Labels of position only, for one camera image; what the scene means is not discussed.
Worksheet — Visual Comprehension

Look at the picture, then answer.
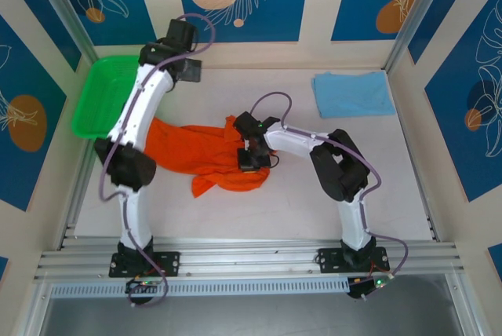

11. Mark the orange t-shirt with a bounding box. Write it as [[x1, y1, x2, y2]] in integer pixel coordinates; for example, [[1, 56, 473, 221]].
[[143, 115, 282, 199]]

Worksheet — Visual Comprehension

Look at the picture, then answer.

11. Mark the green plastic basket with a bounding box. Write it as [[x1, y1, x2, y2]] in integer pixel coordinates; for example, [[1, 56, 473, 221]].
[[71, 56, 142, 141]]

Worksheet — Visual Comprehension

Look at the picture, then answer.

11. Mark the folded light blue t-shirt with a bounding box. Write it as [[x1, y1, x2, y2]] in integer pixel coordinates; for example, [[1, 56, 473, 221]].
[[311, 71, 396, 119]]

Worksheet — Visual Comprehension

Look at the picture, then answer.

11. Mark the grey metal sheet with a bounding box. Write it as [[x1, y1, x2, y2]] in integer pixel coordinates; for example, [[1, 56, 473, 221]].
[[38, 298, 466, 336]]

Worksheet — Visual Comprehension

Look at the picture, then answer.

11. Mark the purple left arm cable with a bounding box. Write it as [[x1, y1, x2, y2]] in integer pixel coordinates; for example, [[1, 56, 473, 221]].
[[100, 13, 217, 308]]

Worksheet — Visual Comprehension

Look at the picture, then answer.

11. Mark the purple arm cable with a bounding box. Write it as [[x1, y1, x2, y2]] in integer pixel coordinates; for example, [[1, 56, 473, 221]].
[[100, 13, 217, 308], [249, 91, 411, 301]]

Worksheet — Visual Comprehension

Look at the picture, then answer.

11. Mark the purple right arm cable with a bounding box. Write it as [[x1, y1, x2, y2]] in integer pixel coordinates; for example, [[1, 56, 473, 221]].
[[249, 91, 411, 301]]

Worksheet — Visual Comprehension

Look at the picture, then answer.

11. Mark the aluminium mounting rail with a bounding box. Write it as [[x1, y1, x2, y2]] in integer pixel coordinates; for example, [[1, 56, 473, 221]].
[[33, 237, 466, 282]]

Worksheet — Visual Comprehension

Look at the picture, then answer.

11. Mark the grey slotted cable duct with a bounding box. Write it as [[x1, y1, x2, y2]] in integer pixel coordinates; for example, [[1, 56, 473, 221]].
[[49, 276, 350, 298]]

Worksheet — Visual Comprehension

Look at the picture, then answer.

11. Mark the aluminium frame post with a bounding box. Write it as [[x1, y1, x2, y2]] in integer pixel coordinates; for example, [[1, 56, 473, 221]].
[[21, 283, 54, 336], [27, 0, 99, 64], [383, 0, 464, 74], [446, 272, 486, 336]]

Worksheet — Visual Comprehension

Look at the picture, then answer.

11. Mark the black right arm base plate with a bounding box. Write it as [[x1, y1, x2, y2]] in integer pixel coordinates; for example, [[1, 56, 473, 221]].
[[317, 247, 391, 274]]

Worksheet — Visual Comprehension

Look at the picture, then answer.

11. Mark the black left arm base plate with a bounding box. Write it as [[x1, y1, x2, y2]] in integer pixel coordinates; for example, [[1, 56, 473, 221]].
[[108, 250, 181, 277]]

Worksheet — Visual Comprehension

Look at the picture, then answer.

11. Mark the aluminium side rail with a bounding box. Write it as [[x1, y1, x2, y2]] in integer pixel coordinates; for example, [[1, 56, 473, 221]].
[[386, 71, 439, 243], [57, 139, 101, 251]]

